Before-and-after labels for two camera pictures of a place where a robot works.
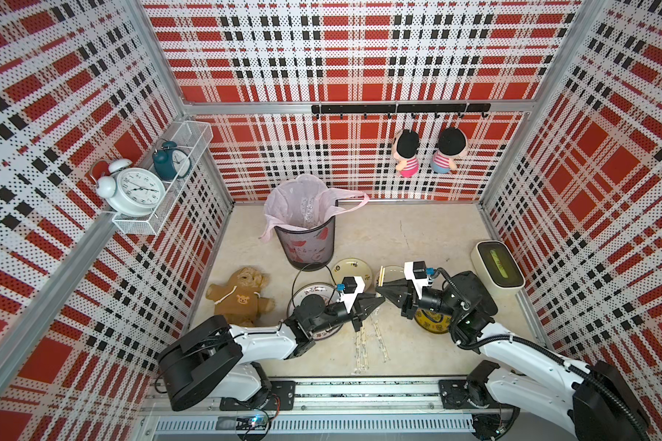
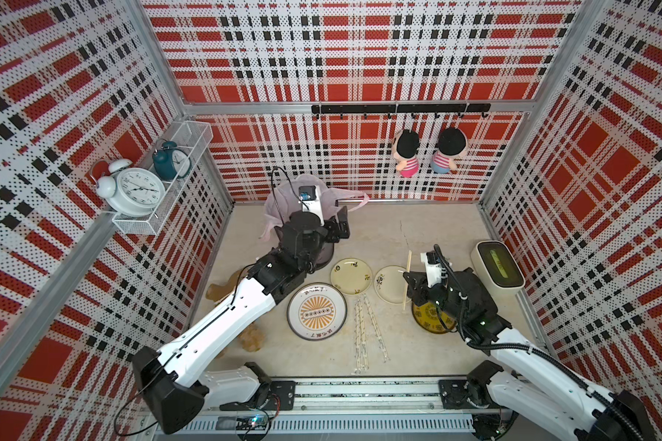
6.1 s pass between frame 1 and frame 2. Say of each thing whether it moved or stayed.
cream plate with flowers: stayed
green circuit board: stayed
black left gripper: moved
